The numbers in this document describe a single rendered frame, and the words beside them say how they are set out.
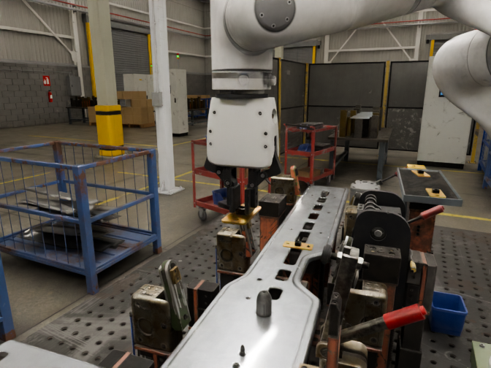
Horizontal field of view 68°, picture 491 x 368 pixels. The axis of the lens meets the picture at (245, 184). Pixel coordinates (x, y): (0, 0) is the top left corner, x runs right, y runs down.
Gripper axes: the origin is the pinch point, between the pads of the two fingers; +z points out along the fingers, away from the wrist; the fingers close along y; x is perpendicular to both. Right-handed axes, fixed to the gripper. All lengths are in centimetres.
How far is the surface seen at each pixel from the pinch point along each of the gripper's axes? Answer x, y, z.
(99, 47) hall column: -581, 510, -92
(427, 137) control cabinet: -708, -114, 75
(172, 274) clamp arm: -4.2, 15.5, 17.7
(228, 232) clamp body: -38.8, 18.2, 23.2
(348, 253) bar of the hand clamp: -0.6, -16.0, 6.9
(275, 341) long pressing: -4.5, -4.7, 27.5
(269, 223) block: -76, 16, 33
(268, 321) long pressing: -9.5, -1.9, 27.6
